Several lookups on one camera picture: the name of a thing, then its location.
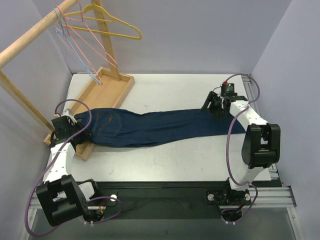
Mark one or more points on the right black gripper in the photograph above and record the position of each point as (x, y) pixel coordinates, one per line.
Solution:
(213, 105)

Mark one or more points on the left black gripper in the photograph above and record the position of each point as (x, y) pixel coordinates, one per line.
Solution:
(75, 135)

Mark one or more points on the dark blue denim trousers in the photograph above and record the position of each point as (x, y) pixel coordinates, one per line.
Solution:
(120, 128)

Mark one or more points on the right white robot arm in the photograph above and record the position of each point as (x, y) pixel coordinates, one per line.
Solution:
(234, 177)

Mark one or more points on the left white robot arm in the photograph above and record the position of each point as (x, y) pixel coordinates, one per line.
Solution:
(61, 197)

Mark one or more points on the yellow plastic hanger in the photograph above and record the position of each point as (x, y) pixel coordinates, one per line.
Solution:
(79, 16)

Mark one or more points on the wooden clothes rack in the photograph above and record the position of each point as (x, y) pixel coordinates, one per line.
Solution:
(111, 94)

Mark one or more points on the aluminium frame rail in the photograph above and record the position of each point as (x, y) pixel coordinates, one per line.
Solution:
(275, 180)

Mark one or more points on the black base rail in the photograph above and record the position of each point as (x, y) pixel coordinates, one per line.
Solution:
(194, 200)

